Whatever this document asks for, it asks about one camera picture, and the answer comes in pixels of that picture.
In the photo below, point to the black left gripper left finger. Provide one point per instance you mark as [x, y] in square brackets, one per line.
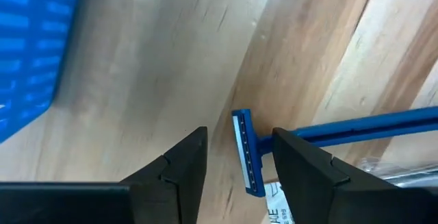
[178, 183]

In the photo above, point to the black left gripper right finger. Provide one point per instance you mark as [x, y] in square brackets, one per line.
[308, 183]

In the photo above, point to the blue disposable razor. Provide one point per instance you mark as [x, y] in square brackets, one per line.
[248, 155]

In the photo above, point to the blue plastic basket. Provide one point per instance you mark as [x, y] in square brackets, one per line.
[31, 46]

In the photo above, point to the bagged silver nail clipper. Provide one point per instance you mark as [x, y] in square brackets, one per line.
[403, 174]

